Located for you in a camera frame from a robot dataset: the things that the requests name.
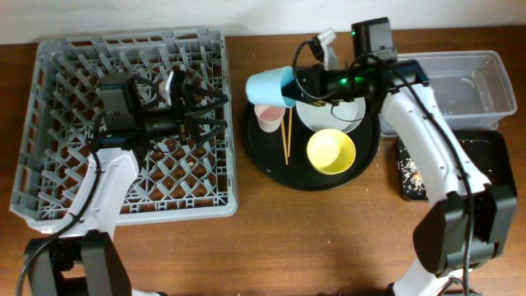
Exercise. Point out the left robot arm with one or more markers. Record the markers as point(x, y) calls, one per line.
point(79, 257)

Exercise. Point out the black rectangular tray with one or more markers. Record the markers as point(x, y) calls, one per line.
point(486, 149)

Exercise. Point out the food scraps and rice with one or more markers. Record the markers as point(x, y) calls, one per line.
point(412, 183)

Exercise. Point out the pink plastic cup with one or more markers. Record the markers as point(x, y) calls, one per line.
point(269, 117)

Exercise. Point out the clear plastic bin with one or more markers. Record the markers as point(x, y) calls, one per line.
point(472, 88)

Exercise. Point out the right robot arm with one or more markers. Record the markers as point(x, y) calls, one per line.
point(470, 218)

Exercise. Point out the wooden chopstick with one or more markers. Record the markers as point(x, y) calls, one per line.
point(284, 141)
point(289, 131)

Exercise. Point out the grey plastic dishwasher rack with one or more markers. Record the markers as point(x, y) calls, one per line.
point(178, 180)

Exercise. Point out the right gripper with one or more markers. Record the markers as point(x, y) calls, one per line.
point(318, 79)

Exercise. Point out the round black serving tray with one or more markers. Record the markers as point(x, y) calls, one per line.
point(265, 149)

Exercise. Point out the yellow bowl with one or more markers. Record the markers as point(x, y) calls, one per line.
point(331, 151)

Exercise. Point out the blue plastic cup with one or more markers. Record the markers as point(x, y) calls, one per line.
point(265, 88)

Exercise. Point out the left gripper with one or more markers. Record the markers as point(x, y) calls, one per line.
point(184, 112)

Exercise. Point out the grey round plate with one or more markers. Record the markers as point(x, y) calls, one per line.
point(344, 117)

